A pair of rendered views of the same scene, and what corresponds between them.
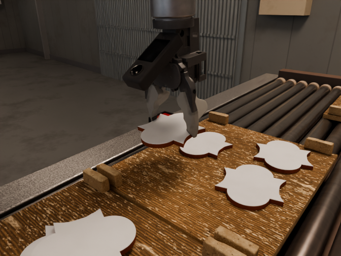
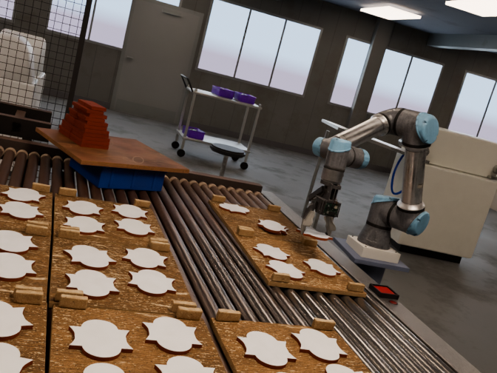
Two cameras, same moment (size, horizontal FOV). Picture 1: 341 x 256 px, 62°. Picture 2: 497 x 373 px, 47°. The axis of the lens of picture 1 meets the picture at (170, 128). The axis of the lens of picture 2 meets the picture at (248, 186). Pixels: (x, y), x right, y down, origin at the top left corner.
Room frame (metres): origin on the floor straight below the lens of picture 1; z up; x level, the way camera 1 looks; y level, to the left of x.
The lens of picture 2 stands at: (1.24, -1.87, 1.55)
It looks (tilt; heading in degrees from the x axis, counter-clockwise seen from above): 12 degrees down; 119
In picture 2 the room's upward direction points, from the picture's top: 15 degrees clockwise
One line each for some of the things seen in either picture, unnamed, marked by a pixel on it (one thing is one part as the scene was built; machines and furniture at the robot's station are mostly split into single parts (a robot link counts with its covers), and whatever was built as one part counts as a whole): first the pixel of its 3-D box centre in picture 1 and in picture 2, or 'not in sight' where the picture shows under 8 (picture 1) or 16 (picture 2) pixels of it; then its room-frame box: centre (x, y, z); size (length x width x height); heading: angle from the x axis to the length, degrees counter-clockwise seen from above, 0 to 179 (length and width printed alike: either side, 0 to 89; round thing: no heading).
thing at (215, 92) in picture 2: not in sight; (214, 122); (-3.50, 5.12, 0.56); 1.24 x 0.69 x 1.11; 43
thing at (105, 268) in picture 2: not in sight; (120, 270); (0.32, -0.77, 0.94); 0.41 x 0.35 x 0.04; 140
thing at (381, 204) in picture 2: not in sight; (384, 209); (0.56, 0.62, 1.08); 0.13 x 0.12 x 0.14; 164
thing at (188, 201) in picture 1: (223, 167); (295, 263); (0.52, -0.11, 0.93); 0.41 x 0.35 x 0.02; 139
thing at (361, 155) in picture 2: not in sight; (350, 156); (0.52, 0.10, 1.32); 0.11 x 0.11 x 0.08; 74
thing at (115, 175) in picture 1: (108, 174); (310, 242); (0.46, 0.12, 0.95); 0.06 x 0.02 x 0.03; 49
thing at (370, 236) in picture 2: not in sight; (376, 233); (0.56, 0.61, 0.96); 0.15 x 0.15 x 0.10
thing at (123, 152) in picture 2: not in sight; (112, 149); (-0.49, -0.05, 1.03); 0.50 x 0.50 x 0.02; 72
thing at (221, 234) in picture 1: (235, 245); (245, 232); (0.28, -0.09, 0.95); 0.06 x 0.02 x 0.03; 49
